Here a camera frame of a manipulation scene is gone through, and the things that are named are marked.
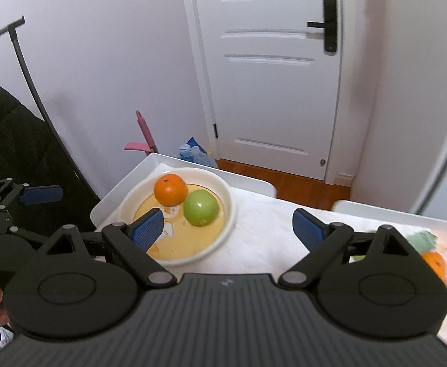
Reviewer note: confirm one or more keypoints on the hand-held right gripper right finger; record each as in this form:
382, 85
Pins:
307, 231

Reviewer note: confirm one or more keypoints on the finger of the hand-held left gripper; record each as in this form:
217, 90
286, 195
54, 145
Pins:
41, 195
32, 237

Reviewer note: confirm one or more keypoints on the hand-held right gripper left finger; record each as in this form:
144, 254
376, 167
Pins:
149, 231

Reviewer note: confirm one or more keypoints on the white round bowl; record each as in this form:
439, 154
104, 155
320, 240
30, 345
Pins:
196, 246

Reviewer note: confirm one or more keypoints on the green apple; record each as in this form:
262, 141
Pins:
201, 207

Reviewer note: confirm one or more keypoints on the white tray with floral liner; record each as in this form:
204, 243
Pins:
365, 211

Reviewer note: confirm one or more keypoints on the orange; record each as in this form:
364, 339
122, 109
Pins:
170, 189
434, 267

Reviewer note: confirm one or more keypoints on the blue plastic bag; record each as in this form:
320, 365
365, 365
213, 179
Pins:
198, 157

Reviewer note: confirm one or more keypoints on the pink plastic object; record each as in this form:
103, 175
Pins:
146, 132

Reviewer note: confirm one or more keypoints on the black chair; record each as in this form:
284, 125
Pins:
32, 84

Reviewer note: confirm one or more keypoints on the black door hinge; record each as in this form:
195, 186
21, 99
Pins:
215, 130

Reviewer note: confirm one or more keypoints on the white panelled door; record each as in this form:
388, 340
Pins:
269, 103

